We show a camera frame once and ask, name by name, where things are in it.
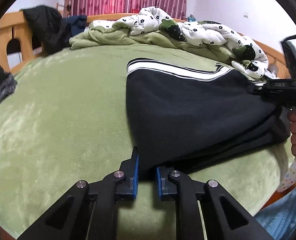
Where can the navy pants with white stripe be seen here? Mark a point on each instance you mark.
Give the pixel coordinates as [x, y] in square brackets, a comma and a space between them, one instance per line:
[189, 118]

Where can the wooden bed frame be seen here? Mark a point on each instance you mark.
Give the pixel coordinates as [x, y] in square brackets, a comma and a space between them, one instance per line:
[13, 26]

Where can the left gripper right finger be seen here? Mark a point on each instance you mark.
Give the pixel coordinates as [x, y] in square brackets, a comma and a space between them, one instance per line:
[206, 210]

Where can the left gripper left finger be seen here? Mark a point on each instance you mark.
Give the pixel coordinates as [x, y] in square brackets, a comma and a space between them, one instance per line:
[89, 210]

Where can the black jacket on footboard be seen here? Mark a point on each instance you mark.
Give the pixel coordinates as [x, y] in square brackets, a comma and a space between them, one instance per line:
[49, 26]

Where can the blue jeans leg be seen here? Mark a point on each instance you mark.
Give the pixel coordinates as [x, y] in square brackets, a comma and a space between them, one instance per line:
[279, 218]

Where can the navy garment on footboard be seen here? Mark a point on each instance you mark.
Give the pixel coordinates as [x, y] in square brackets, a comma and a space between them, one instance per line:
[77, 24]

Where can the white floral patterned quilt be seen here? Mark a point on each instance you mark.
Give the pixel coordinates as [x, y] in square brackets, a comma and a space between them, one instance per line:
[248, 56]

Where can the white patterned bag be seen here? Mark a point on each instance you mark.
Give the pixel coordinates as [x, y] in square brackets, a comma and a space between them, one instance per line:
[289, 179]

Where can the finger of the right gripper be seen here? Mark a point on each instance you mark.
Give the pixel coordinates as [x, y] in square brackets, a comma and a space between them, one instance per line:
[256, 88]

